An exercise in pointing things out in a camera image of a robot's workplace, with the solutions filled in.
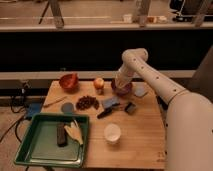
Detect blue sponge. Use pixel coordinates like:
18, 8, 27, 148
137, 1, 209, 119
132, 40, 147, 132
101, 97, 119, 109

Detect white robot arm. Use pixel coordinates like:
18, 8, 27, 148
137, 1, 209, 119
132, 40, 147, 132
115, 48, 213, 171

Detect purple bowl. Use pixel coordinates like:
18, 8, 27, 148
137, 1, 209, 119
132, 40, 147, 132
111, 79, 133, 96

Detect orange bowl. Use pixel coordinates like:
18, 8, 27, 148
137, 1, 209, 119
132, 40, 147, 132
59, 73, 78, 90

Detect red yellow apple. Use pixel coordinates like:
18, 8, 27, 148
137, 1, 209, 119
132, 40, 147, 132
93, 78, 104, 89

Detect light blue cloth square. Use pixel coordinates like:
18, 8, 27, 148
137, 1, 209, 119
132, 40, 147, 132
134, 86, 148, 97

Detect grey round lid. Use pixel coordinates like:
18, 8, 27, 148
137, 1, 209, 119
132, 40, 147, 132
61, 102, 74, 114

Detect wooden stick utensil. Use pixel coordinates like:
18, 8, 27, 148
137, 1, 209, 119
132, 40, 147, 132
43, 96, 67, 108

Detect wooden board table top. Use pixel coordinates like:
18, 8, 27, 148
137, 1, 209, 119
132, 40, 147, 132
40, 79, 168, 170

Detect yellow corn toy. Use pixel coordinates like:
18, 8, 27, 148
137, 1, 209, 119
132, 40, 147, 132
64, 120, 83, 145

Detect dark brown bar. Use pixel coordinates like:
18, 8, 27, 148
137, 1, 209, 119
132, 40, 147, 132
57, 123, 67, 147

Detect blue box on floor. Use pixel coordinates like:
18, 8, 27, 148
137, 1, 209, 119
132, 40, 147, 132
26, 103, 42, 119

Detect green plastic tray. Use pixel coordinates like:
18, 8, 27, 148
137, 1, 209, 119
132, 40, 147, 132
14, 114, 89, 168

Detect black handled knife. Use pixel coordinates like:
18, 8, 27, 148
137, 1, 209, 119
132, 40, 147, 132
97, 103, 127, 119

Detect black cables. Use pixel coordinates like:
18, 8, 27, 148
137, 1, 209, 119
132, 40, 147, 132
0, 81, 32, 144

